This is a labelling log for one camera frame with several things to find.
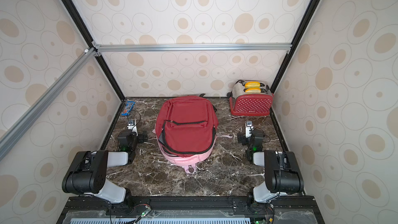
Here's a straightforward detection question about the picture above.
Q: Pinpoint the front yellow toast slice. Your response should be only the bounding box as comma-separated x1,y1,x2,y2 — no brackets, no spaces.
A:
244,88,262,94

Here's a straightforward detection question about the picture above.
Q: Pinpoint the rear yellow toast slice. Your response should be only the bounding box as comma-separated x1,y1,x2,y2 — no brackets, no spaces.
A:
244,82,262,88

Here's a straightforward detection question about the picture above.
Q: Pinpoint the black frame post right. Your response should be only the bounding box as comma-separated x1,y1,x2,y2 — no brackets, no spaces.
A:
271,0,321,93

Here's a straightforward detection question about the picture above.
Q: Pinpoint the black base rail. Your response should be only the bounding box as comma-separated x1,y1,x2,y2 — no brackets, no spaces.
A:
57,196,324,224

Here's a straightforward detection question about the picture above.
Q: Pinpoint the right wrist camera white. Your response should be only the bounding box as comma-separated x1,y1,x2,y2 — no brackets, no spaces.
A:
245,121,254,138

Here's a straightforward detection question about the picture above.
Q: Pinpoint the black frame post left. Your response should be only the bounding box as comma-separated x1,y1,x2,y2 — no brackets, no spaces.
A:
61,0,125,101

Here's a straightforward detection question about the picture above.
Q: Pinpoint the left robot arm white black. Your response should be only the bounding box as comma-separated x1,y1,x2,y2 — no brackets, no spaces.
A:
61,130,148,209

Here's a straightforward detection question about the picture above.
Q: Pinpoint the red backpack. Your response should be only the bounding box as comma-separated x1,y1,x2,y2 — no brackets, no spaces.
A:
155,96,219,158

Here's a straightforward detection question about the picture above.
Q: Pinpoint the black frame post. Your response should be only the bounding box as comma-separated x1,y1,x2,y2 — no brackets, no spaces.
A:
271,0,321,93
61,0,125,101

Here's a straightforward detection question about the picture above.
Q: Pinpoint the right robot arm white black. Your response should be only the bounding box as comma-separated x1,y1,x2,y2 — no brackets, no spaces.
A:
237,129,304,203

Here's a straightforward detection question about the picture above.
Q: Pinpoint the yellow toast slice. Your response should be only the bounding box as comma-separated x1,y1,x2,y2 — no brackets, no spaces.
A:
244,88,262,94
244,82,262,88

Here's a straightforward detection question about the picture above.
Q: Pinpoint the diagonal aluminium bar left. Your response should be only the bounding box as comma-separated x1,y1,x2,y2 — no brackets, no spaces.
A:
1,47,95,159

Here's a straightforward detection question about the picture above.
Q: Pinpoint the blue candy packet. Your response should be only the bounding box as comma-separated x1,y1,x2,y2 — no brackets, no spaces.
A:
121,101,135,116

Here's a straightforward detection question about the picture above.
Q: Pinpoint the red polka dot toaster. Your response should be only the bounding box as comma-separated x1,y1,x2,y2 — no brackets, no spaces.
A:
227,80,274,116

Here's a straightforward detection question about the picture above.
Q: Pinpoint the horizontal aluminium bar rear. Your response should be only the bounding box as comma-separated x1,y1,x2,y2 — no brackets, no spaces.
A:
95,43,292,52

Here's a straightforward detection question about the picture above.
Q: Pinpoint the pink backpack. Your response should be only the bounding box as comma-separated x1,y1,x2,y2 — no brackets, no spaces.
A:
153,125,217,174

